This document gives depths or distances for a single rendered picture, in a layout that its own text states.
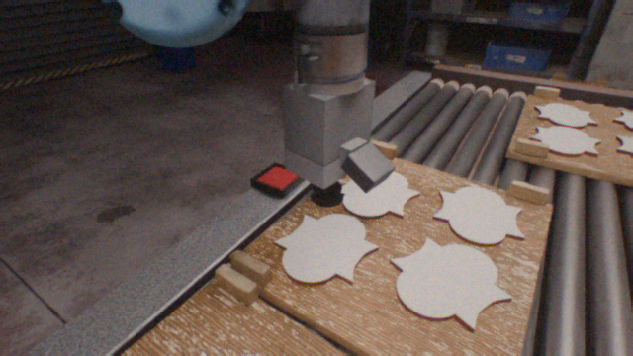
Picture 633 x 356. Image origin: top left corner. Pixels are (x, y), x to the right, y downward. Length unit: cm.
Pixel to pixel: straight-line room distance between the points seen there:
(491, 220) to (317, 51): 39
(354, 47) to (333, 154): 11
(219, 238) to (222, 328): 18
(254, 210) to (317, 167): 27
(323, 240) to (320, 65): 26
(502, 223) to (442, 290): 18
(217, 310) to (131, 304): 12
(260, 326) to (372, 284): 15
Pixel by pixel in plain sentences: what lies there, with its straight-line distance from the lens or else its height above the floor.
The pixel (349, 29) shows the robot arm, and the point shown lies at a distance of 36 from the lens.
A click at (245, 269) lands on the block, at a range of 49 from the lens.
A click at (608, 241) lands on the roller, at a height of 92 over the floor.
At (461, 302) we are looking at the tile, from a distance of 49.
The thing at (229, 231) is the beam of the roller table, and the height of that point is 91.
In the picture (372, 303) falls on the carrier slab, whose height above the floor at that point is 94.
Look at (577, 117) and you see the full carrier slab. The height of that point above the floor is 95.
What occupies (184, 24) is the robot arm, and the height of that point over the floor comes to 127.
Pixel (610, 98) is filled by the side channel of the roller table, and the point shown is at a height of 94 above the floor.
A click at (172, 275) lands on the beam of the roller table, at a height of 91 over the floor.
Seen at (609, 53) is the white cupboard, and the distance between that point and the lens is 476.
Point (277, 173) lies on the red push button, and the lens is 71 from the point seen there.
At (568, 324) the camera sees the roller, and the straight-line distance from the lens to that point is 56.
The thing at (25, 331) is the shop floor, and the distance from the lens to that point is 196.
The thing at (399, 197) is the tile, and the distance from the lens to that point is 63.
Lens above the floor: 130
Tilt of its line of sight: 32 degrees down
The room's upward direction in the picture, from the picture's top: straight up
